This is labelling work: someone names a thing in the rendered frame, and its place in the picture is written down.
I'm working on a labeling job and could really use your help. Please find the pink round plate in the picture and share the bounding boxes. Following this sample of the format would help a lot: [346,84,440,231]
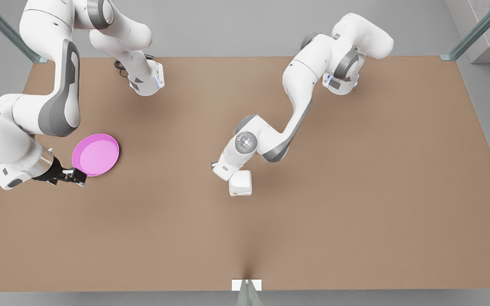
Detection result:
[72,133,120,177]

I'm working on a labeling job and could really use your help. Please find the small white box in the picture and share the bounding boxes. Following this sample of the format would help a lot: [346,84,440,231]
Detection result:
[228,170,253,197]

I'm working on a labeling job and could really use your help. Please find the silver frame post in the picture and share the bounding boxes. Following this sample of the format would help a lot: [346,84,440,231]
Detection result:
[0,0,48,64]
[440,0,490,62]
[231,279,263,306]

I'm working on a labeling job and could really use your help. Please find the black cable loop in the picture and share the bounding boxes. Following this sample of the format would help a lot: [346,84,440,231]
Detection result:
[114,54,155,79]

